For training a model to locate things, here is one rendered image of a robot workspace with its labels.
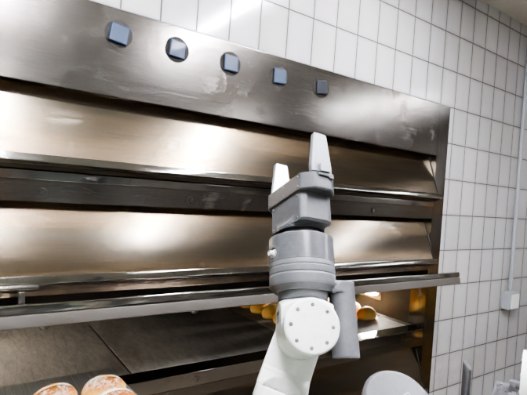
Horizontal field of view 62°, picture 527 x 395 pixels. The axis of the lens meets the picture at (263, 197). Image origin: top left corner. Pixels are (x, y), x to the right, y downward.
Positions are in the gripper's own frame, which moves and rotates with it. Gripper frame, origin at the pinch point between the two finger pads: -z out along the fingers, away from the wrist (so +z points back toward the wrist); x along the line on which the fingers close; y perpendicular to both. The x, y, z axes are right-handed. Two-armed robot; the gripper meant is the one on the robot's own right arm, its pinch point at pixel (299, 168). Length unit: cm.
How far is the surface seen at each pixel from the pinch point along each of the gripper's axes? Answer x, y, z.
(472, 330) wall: -92, -150, 7
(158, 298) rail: -51, 6, 12
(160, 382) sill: -75, -3, 29
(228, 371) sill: -77, -23, 26
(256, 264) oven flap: -64, -25, -3
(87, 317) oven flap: -50, 21, 17
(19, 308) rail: -48, 33, 16
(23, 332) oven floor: -118, 32, 14
